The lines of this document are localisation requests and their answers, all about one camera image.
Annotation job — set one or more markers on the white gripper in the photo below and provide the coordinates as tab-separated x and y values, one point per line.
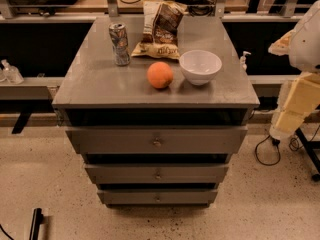
307	45

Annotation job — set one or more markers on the grey bottom drawer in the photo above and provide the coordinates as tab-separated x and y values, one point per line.
156	197

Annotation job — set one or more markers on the grey drawer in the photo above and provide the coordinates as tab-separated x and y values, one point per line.
156	173
137	140
156	197

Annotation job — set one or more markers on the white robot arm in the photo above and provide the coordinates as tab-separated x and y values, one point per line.
305	47

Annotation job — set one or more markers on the grey top drawer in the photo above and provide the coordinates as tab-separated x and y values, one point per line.
137	140

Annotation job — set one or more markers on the grey drawer cabinet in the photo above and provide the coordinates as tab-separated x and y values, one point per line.
97	93

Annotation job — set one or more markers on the grey middle drawer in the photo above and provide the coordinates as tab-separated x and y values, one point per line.
156	173

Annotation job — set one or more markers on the white pump bottle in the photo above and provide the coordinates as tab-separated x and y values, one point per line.
243	58

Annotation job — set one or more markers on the black stand leg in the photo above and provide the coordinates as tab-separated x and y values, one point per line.
311	146

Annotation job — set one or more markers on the white bowl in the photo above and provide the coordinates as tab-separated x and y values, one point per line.
199	67

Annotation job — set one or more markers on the orange fruit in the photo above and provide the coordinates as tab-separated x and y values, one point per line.
160	75

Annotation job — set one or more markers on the brown chip bag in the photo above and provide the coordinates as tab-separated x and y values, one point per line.
160	32

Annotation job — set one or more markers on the silver drink can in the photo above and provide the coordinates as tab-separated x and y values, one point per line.
119	39

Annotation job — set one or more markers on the clear sanitizer bottle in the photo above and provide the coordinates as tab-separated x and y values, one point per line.
11	73

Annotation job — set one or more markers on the black bar on floor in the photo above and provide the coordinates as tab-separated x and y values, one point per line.
37	220

